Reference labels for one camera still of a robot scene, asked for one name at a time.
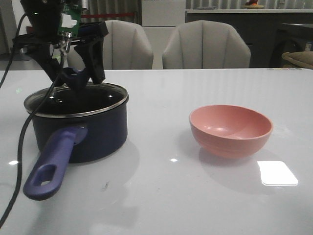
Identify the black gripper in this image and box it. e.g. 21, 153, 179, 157
13, 0, 108, 84

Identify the pink bowl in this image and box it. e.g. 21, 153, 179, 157
189, 105, 273, 159

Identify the red barrier belt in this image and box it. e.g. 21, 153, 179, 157
81, 12, 136, 19

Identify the grey pleated curtain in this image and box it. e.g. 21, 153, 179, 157
82, 0, 142, 24

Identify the left beige upholstered chair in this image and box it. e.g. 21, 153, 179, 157
67, 19, 154, 71

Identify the beige upholstered chair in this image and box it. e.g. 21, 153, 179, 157
67, 19, 154, 71
162, 20, 251, 69

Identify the dark blue saucepan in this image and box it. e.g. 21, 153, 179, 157
23, 101, 128, 200

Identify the white drawer cabinet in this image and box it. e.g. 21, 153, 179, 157
141, 0, 186, 70

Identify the right beige upholstered chair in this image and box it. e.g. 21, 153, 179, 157
162, 20, 251, 69

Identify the fruit plate on counter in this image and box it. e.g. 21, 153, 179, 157
243, 0, 265, 9

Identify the dark grey counter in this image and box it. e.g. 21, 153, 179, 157
185, 9, 313, 68

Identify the olive green sofa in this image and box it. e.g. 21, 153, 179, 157
281, 51, 313, 70

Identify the green circuit board camera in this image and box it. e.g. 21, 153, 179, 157
57, 2, 82, 38

